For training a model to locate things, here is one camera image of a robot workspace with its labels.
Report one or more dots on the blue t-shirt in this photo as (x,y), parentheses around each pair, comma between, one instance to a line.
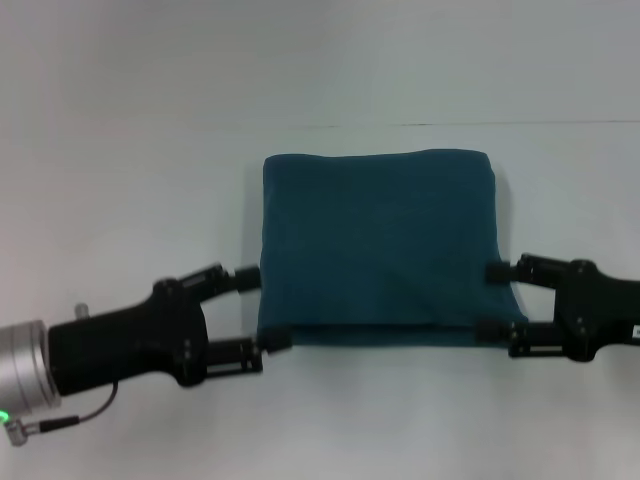
(385,240)

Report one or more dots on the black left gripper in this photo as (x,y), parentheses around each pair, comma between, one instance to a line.
(130,340)

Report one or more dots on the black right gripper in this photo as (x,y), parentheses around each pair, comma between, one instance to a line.
(595,310)

